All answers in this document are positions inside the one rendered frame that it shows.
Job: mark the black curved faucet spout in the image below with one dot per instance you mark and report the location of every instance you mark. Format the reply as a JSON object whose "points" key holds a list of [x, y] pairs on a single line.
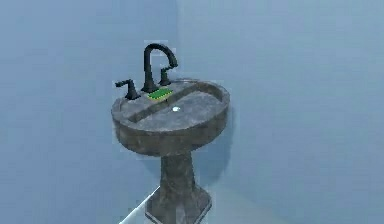
{"points": [[148, 66]]}

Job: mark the dark grey pedestal sink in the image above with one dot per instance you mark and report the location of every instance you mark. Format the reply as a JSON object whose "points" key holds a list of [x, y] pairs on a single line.
{"points": [[173, 136]]}

